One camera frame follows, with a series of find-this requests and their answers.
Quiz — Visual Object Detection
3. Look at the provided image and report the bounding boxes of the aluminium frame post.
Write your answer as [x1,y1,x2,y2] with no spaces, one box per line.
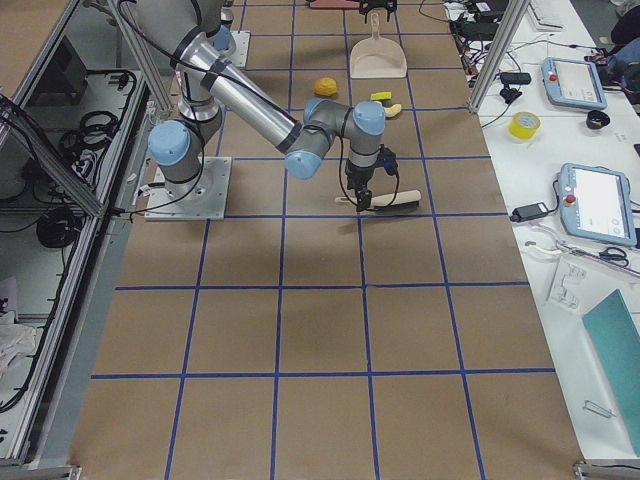
[468,0,530,114]

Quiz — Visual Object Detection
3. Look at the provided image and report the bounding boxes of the white plastic dustpan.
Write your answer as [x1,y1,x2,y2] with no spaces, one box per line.
[349,10,407,79]

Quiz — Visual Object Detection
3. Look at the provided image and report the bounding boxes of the white hand brush black bristles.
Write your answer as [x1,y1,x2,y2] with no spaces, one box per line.
[334,190,422,212]

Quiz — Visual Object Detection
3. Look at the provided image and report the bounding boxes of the lower teach pendant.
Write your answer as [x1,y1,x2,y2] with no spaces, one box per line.
[558,163,637,247]

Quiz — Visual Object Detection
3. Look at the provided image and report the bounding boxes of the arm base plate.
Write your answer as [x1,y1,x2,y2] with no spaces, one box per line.
[144,156,232,221]
[214,29,251,69]

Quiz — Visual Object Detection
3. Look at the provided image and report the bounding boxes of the pale curved melon rind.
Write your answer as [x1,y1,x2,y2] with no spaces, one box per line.
[384,104,402,119]

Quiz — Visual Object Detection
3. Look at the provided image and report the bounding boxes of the orange yellow potato lump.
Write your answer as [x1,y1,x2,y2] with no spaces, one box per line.
[313,76,338,98]

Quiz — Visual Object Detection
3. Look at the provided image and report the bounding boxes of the upper teach pendant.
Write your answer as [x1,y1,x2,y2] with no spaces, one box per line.
[541,57,608,110]

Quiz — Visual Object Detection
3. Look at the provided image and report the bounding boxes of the black power adapter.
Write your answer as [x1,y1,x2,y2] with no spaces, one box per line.
[509,202,552,223]

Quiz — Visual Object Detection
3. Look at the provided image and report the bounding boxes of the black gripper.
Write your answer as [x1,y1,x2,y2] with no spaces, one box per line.
[345,167,375,210]
[358,0,397,24]

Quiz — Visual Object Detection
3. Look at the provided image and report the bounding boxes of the black scissors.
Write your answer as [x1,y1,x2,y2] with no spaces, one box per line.
[598,246,629,268]

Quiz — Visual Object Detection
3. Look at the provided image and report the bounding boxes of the teach pendant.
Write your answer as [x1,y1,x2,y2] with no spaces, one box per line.
[541,57,608,110]
[558,163,637,247]

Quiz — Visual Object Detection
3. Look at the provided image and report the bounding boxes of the yellow tape roll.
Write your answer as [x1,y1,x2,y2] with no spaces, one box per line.
[508,111,541,141]

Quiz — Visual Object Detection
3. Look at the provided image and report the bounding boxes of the yellow green sponge piece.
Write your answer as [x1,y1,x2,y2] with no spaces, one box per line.
[370,91,392,103]

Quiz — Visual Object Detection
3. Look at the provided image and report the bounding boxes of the white paper sheet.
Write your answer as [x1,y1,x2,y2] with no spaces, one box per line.
[544,255,639,316]

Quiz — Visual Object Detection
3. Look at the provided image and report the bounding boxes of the teal board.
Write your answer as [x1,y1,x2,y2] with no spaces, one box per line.
[582,290,639,441]

